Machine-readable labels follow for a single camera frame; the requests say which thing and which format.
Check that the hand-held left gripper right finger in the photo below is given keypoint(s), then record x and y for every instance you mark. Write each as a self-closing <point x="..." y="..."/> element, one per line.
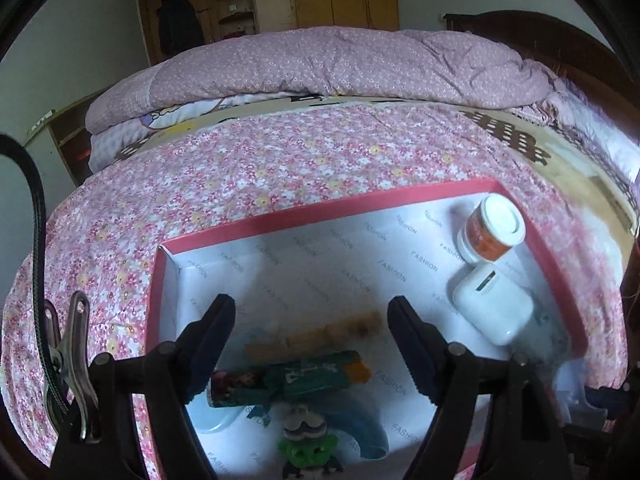
<point x="415" y="355"/>

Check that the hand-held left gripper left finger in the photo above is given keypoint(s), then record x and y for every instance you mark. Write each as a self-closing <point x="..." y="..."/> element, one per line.
<point x="210" y="355"/>

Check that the blue curved plastic piece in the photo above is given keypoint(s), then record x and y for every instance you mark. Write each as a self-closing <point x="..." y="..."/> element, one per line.
<point x="365" y="427"/>

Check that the white earbud case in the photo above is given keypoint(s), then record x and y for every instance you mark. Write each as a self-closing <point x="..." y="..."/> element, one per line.
<point x="492" y="305"/>

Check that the green printed tube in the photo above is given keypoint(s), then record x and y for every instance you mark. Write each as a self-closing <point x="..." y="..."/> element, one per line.
<point x="300" y="377"/>

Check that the yellow wooden strip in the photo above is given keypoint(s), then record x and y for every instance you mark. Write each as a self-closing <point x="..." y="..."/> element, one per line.
<point x="320" y="337"/>

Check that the green toy figure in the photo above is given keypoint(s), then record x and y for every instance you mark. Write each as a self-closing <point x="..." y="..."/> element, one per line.
<point x="305" y="447"/>

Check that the white bottle with orange label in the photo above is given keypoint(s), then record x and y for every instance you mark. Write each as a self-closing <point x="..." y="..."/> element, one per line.
<point x="492" y="230"/>

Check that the pink white cardboard box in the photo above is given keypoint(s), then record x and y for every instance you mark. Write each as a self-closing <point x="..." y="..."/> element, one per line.
<point x="310" y="210"/>

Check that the pale blue plastic piece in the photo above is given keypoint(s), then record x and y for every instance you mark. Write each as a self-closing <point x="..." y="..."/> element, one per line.
<point x="215" y="417"/>

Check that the metal spring clamp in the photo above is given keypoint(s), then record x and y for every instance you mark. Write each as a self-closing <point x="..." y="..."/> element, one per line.
<point x="75" y="360"/>

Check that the pink floral bedsheet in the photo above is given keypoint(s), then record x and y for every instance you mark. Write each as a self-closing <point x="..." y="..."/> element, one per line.
<point x="200" y="160"/>

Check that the brown printed blanket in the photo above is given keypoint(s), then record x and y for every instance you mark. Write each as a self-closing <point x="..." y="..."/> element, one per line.
<point x="565" y="160"/>

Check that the wooden bedside cabinet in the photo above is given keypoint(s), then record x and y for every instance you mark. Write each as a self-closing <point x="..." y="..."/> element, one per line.
<point x="70" y="135"/>

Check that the pink quilt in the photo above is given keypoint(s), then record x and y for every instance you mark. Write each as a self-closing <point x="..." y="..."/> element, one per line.
<point x="325" y="62"/>

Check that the dark hanging coat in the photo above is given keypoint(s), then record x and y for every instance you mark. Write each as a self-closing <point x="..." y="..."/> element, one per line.
<point x="179" y="25"/>

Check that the dark wooden headboard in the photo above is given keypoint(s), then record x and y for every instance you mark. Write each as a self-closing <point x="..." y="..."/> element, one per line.
<point x="540" y="35"/>

